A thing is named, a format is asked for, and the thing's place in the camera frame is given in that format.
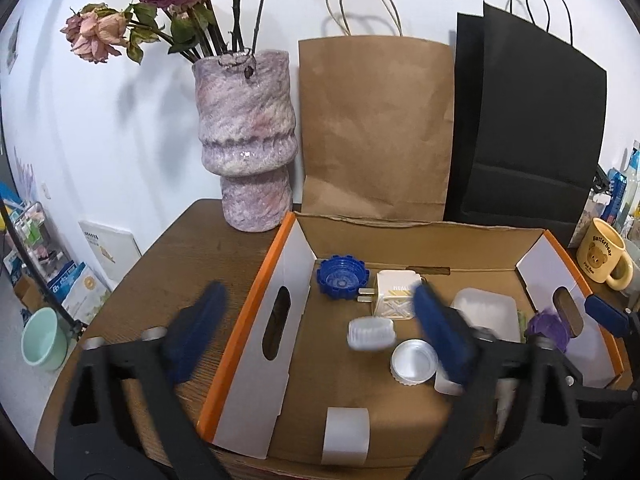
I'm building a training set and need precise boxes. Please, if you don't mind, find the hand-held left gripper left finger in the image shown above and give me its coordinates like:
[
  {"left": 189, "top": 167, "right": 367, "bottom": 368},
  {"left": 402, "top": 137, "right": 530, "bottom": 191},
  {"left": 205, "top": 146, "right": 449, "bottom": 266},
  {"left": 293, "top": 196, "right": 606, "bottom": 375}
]
[{"left": 54, "top": 280, "right": 228, "bottom": 480}]

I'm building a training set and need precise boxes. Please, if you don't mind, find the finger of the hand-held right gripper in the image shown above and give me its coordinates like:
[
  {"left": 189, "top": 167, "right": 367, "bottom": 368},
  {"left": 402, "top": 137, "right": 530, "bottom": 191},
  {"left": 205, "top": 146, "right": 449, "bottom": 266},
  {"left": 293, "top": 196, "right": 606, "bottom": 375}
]
[
  {"left": 580, "top": 386, "right": 640, "bottom": 408},
  {"left": 584, "top": 296, "right": 640, "bottom": 356}
]

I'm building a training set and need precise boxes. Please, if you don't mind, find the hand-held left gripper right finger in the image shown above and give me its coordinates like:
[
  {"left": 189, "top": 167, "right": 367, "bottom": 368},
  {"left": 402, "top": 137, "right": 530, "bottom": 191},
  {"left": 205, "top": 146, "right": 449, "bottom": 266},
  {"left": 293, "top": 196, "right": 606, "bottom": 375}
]
[{"left": 405, "top": 280, "right": 587, "bottom": 480}]

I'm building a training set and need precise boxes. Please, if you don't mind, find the white ribbed round lid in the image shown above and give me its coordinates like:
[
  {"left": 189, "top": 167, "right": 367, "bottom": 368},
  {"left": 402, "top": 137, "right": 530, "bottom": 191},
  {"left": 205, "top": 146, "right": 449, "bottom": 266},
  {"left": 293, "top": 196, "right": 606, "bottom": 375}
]
[{"left": 391, "top": 339, "right": 440, "bottom": 386}]

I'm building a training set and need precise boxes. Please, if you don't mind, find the white rectangular plastic container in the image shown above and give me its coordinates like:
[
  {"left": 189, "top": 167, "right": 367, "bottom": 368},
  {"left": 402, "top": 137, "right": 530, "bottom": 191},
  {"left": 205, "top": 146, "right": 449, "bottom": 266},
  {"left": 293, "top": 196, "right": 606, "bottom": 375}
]
[{"left": 450, "top": 287, "right": 521, "bottom": 343}]

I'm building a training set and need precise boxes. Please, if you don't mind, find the purple plastic lid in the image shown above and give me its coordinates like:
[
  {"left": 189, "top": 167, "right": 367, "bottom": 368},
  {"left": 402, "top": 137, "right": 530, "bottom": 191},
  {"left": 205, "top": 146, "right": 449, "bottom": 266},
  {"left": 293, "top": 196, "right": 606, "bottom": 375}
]
[{"left": 525, "top": 311, "right": 571, "bottom": 353}]

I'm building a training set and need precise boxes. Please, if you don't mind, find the white cube charger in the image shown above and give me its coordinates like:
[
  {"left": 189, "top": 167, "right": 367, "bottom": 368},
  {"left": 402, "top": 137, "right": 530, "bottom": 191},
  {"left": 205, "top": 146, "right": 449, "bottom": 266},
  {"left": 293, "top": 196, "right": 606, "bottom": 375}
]
[{"left": 356, "top": 270, "right": 426, "bottom": 320}]

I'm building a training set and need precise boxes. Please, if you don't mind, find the white ribbed cap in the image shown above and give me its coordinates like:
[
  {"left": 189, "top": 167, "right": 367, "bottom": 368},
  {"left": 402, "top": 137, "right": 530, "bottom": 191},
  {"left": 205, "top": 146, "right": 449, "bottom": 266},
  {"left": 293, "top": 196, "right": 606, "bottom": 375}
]
[{"left": 347, "top": 316, "right": 397, "bottom": 352}]

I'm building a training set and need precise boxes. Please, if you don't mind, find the blue plastic lid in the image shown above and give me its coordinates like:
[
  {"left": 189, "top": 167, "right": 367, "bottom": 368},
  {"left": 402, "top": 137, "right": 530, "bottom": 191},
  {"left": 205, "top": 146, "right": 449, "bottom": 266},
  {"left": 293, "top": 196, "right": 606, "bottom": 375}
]
[{"left": 316, "top": 255, "right": 370, "bottom": 300}]

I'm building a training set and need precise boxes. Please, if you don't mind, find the cardboard box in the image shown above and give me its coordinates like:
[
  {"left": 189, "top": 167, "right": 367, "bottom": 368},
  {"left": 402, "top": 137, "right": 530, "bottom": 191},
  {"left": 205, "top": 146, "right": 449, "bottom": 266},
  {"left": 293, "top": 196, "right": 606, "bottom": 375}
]
[{"left": 196, "top": 211, "right": 626, "bottom": 471}]

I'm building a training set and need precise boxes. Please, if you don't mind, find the white tape roll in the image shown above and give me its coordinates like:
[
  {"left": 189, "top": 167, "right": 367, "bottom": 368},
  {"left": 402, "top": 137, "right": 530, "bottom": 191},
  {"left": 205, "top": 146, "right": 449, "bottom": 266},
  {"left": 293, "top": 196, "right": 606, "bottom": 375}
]
[{"left": 321, "top": 406, "right": 371, "bottom": 466}]

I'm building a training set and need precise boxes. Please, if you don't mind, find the yellow bear mug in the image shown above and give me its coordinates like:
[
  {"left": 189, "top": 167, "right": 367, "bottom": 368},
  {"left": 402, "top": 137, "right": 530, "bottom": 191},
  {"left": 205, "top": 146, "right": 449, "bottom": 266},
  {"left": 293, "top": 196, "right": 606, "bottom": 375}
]
[{"left": 576, "top": 217, "right": 633, "bottom": 292}]

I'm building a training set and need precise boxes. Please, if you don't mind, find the grey mug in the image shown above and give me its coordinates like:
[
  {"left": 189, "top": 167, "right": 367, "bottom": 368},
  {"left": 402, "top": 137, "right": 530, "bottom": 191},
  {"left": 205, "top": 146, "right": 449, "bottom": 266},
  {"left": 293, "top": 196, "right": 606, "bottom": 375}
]
[{"left": 624, "top": 240, "right": 640, "bottom": 283}]

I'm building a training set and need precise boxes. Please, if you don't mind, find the white pouch with yellow circle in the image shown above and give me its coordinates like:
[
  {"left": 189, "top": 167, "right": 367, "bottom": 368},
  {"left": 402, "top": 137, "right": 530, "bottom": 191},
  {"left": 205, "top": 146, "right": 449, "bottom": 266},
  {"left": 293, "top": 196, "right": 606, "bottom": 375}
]
[{"left": 60, "top": 265, "right": 112, "bottom": 326}]

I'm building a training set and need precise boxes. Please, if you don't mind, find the black stand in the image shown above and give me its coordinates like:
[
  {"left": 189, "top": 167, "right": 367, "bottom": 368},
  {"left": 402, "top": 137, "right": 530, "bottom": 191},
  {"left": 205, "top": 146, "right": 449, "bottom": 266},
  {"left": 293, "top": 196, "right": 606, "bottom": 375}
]
[{"left": 0, "top": 205, "right": 86, "bottom": 341}]

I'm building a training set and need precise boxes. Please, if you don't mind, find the blue and white package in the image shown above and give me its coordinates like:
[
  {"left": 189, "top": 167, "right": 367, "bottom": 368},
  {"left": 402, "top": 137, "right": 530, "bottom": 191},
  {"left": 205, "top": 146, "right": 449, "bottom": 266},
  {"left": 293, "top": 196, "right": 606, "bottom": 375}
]
[{"left": 47, "top": 262, "right": 86, "bottom": 306}]

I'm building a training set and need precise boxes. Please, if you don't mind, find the mint green bowl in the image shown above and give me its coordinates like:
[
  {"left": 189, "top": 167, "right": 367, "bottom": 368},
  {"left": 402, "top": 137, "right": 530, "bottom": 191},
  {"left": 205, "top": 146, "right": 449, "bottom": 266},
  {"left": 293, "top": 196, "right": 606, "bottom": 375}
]
[{"left": 21, "top": 307, "right": 69, "bottom": 372}]

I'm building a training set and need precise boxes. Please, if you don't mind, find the black paper bag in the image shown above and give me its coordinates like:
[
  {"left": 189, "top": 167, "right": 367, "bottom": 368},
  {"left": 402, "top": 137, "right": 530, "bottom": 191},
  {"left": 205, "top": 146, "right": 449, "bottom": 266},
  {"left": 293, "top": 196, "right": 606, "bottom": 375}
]
[{"left": 444, "top": 0, "right": 608, "bottom": 248}]

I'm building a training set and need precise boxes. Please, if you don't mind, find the purple ceramic vase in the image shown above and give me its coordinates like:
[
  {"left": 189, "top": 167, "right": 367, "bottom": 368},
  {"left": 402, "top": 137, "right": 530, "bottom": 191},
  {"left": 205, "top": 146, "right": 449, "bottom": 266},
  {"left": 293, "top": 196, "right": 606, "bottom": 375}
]
[{"left": 192, "top": 49, "right": 299, "bottom": 233}]

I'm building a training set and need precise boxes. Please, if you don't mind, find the brown paper bag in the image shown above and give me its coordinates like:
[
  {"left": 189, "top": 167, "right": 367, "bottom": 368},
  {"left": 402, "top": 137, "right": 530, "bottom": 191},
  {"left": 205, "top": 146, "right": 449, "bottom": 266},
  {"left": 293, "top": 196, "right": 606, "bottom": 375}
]
[{"left": 298, "top": 0, "right": 456, "bottom": 222}]

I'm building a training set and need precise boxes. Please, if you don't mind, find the dried roses bouquet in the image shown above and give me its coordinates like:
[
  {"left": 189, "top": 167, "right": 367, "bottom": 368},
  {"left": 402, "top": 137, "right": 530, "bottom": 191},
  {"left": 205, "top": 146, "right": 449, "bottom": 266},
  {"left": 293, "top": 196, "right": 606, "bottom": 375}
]
[{"left": 60, "top": 0, "right": 276, "bottom": 66}]

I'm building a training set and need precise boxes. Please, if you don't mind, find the white board against wall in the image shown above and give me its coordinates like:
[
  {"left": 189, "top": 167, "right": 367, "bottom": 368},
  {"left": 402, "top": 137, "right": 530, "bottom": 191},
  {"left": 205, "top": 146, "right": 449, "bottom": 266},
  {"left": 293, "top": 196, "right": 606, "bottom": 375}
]
[{"left": 78, "top": 220, "right": 142, "bottom": 286}]

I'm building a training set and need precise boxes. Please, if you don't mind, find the wire shelf rack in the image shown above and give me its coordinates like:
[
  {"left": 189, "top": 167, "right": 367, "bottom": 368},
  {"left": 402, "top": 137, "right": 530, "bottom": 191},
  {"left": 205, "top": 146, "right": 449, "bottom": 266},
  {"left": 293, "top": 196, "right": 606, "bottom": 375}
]
[{"left": 0, "top": 200, "right": 66, "bottom": 281}]

